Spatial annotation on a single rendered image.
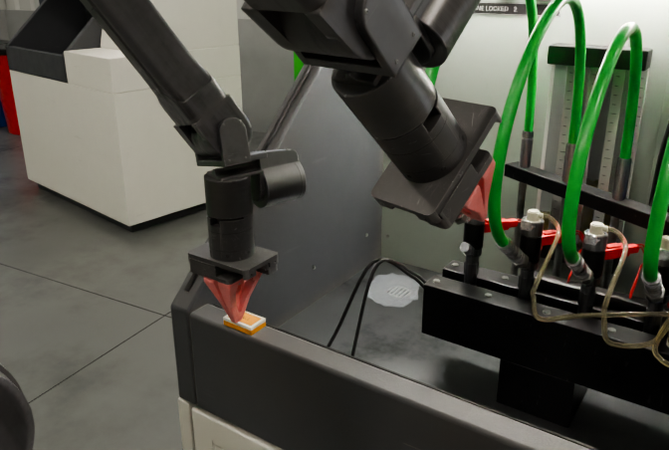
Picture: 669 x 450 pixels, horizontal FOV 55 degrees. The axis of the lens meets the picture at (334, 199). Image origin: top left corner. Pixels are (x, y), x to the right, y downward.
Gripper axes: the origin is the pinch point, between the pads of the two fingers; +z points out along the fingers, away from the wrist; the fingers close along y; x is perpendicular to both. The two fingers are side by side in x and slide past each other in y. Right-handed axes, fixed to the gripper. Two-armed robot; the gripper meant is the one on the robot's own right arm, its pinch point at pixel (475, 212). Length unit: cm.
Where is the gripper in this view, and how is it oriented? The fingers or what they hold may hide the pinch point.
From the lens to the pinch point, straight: 57.4
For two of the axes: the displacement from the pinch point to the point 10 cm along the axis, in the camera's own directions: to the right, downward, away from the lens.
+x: -6.6, -2.5, 7.1
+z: 5.2, 5.3, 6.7
